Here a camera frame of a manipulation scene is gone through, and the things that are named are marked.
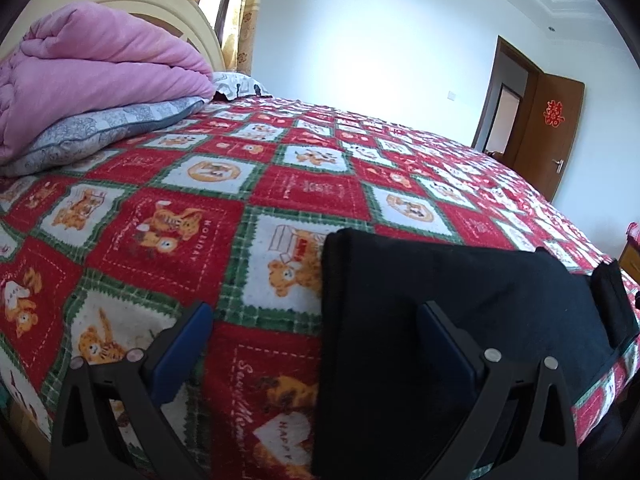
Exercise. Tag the black pants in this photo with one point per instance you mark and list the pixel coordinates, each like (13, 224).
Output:
(400, 280)

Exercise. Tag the pink folded quilt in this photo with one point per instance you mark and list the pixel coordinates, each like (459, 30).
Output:
(90, 70)

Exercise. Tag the brown wooden door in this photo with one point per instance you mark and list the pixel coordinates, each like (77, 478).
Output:
(542, 145)

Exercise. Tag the dark wooden door frame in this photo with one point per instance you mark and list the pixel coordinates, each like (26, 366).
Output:
(492, 80)

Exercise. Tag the narrow yellow curtain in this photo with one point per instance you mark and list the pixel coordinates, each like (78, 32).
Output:
(247, 20)

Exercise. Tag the white patterned pillow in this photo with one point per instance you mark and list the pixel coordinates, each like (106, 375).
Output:
(235, 84)

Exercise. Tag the grey patterned pillow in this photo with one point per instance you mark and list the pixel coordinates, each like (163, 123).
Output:
(115, 125)

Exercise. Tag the wooden cabinet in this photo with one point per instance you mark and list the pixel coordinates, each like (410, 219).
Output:
(631, 260)

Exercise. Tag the red plaid cloth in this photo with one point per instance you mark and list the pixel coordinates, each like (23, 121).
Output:
(634, 232)

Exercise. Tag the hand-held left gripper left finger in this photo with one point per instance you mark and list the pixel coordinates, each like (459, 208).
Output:
(182, 355)

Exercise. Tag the red paper door decoration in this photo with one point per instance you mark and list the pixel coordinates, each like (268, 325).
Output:
(554, 112)

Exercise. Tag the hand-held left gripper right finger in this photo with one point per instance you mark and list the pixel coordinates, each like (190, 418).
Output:
(447, 350)

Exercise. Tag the red printed checkered blanket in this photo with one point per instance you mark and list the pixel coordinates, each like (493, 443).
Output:
(175, 220)

